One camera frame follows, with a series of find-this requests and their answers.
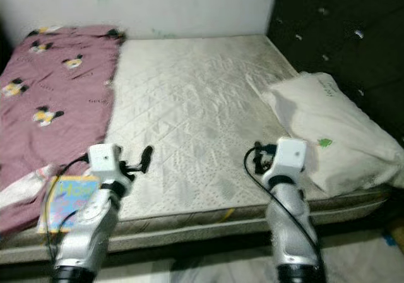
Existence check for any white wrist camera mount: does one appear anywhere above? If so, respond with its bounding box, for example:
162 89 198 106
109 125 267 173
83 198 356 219
87 143 122 186
273 138 308 181

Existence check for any colourful children's picture book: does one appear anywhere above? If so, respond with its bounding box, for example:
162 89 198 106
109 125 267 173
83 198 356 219
38 176 102 233

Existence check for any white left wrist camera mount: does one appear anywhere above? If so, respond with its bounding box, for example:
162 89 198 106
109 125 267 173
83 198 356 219
87 143 122 186

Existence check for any white printed pillow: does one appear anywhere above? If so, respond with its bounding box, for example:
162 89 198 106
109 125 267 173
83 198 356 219
259 73 404 195

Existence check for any white quilted mattress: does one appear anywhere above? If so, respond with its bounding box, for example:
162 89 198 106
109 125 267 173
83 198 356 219
0 33 393 265

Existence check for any black tufted headboard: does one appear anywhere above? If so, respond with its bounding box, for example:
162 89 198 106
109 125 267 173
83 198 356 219
266 0 404 138

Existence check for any mauve cartoon print blanket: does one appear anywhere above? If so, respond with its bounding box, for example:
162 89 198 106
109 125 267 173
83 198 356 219
0 25 126 236

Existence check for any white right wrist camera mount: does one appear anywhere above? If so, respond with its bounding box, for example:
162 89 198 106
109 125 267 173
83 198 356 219
273 138 308 181

